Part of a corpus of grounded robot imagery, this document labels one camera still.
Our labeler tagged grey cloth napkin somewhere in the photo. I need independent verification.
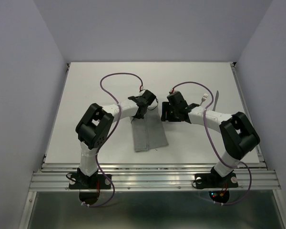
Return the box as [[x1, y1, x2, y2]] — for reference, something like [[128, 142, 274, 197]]
[[131, 107, 169, 153]]

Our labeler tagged silver fork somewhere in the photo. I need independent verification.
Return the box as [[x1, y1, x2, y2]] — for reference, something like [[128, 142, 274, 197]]
[[200, 93, 208, 106]]

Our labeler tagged silver knife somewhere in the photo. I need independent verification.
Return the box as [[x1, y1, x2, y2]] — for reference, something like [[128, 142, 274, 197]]
[[212, 91, 219, 111]]

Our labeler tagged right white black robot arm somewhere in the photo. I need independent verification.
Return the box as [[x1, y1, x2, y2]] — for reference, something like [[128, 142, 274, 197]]
[[161, 91, 260, 189]]

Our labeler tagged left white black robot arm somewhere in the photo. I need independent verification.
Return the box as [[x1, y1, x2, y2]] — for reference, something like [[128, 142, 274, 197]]
[[71, 90, 156, 189]]

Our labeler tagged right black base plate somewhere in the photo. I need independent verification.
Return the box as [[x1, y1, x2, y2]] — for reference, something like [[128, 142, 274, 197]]
[[192, 173, 238, 189]]

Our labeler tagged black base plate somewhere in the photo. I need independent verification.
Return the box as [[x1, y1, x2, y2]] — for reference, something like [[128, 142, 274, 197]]
[[66, 172, 112, 190], [192, 173, 238, 189]]

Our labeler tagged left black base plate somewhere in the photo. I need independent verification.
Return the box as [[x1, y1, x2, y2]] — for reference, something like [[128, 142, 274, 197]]
[[66, 172, 112, 190]]

